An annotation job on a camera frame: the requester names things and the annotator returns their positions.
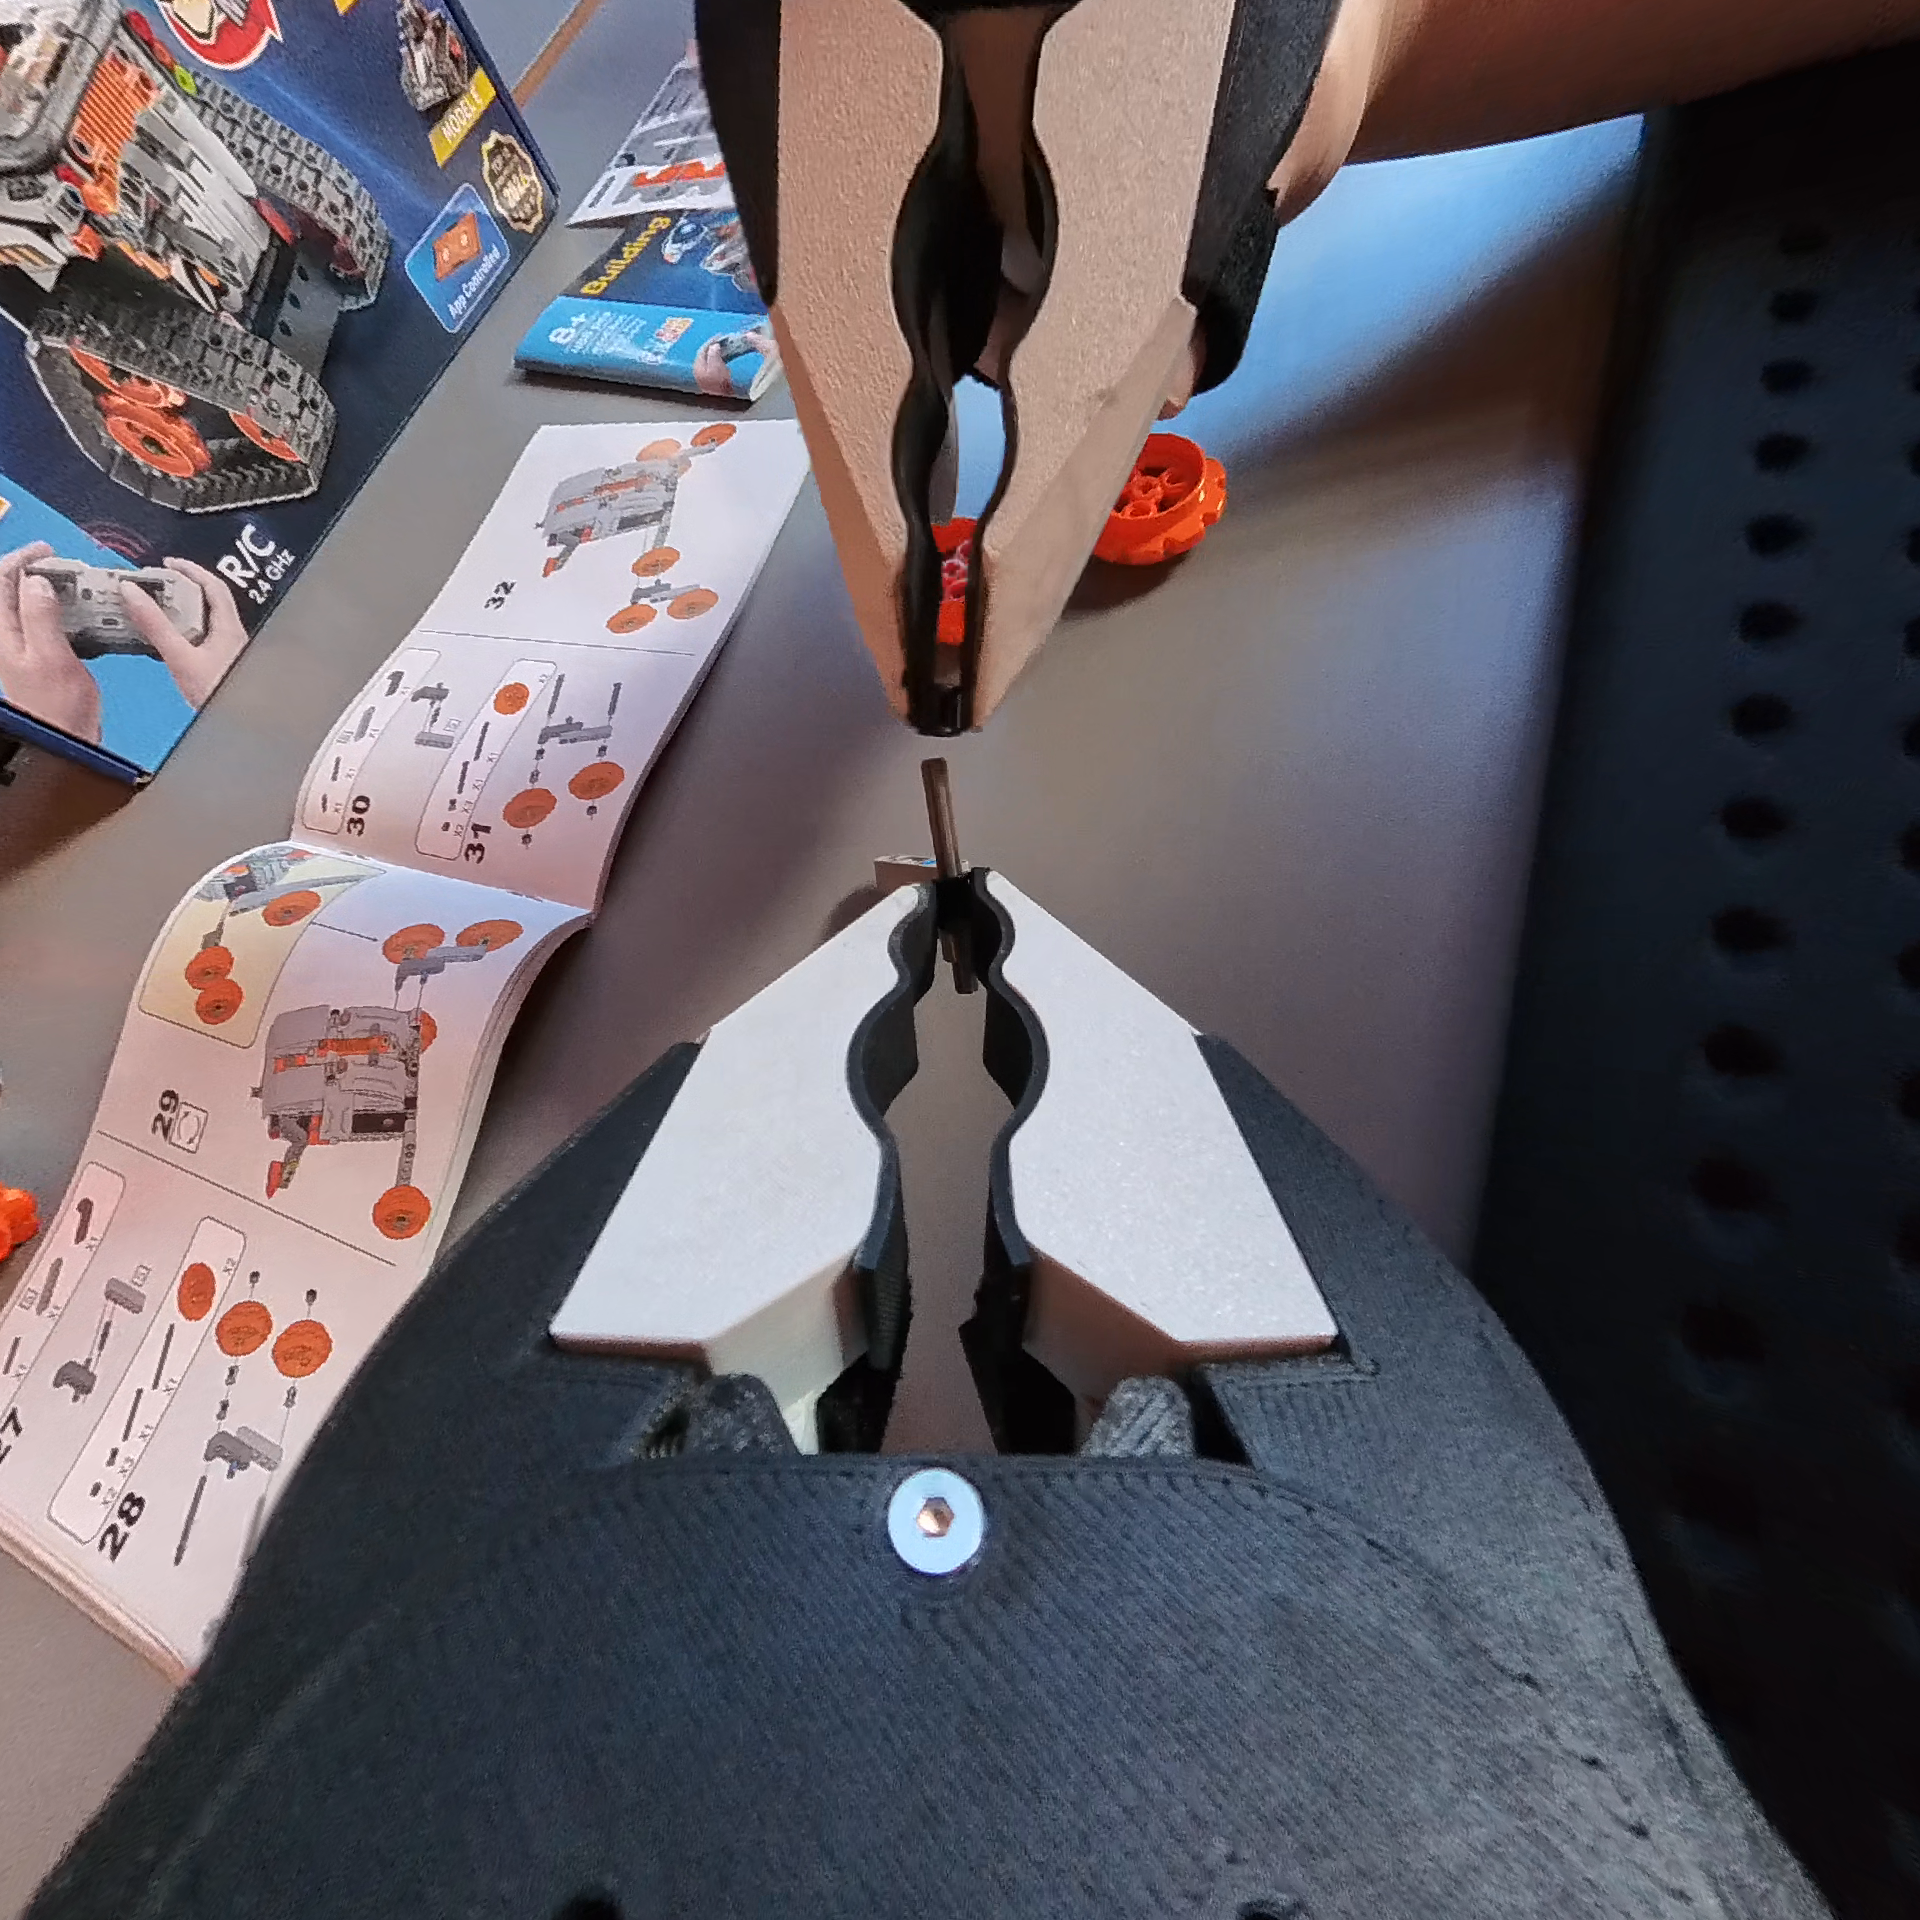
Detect blue robot kit box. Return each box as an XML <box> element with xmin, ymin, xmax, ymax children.
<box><xmin>0</xmin><ymin>0</ymin><xmax>562</xmax><ymax>791</ymax></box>

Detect orange toy wheel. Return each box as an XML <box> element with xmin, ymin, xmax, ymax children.
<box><xmin>922</xmin><ymin>517</ymin><xmax>986</xmax><ymax>648</ymax></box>
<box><xmin>1093</xmin><ymin>430</ymin><xmax>1233</xmax><ymax>569</ymax></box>

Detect white folded leaflet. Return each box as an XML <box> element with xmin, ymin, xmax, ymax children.
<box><xmin>572</xmin><ymin>45</ymin><xmax>740</xmax><ymax>231</ymax></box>

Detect grey desk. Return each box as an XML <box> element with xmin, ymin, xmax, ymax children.
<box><xmin>0</xmin><ymin>0</ymin><xmax>1653</xmax><ymax>1920</ymax></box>

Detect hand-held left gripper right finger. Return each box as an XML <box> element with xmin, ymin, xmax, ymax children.
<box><xmin>976</xmin><ymin>871</ymin><xmax>1345</xmax><ymax>1427</ymax></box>

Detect person's right forearm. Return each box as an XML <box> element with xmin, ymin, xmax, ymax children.
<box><xmin>1322</xmin><ymin>0</ymin><xmax>1920</xmax><ymax>157</ymax></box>

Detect blue cover booklet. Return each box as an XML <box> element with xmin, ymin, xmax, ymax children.
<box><xmin>516</xmin><ymin>211</ymin><xmax>788</xmax><ymax>404</ymax></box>

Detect instruction booklet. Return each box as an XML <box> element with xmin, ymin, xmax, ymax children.
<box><xmin>0</xmin><ymin>416</ymin><xmax>811</xmax><ymax>1676</ymax></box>

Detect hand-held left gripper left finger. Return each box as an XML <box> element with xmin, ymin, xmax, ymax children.
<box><xmin>551</xmin><ymin>880</ymin><xmax>938</xmax><ymax>1427</ymax></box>

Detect black foam mat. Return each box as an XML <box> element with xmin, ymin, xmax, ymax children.
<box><xmin>1473</xmin><ymin>61</ymin><xmax>1920</xmax><ymax>1920</ymax></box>

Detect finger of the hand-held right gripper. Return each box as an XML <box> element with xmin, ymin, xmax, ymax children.
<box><xmin>776</xmin><ymin>0</ymin><xmax>981</xmax><ymax>736</ymax></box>
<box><xmin>956</xmin><ymin>0</ymin><xmax>1240</xmax><ymax>736</ymax></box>

